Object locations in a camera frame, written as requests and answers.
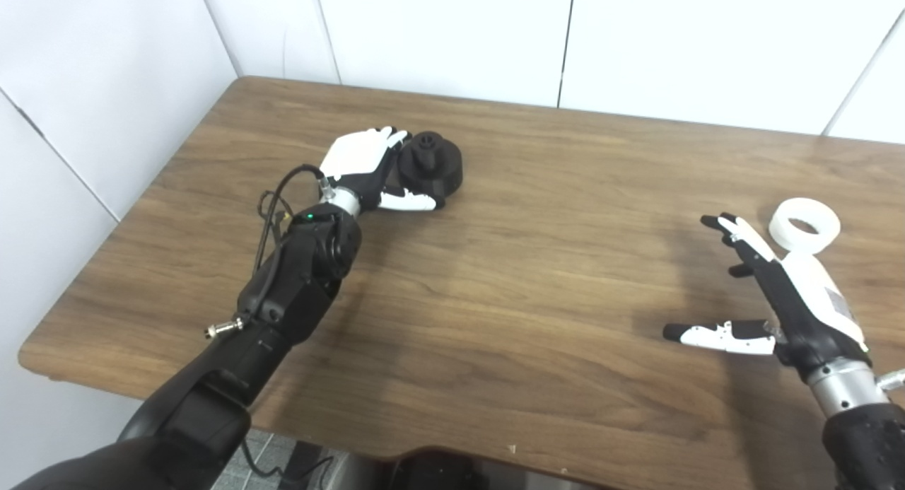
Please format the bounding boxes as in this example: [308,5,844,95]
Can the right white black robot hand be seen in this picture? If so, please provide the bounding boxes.
[663,212,871,371]

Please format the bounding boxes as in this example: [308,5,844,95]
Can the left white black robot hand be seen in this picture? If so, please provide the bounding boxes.
[320,127,448,212]

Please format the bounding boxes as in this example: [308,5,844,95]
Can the white plastic ring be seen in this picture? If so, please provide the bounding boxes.
[769,198,841,255]

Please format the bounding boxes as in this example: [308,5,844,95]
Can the round black plastic part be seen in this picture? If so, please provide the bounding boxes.
[397,131,465,209]

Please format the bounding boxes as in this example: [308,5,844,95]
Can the black robot torso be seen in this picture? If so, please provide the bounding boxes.
[391,450,497,490]

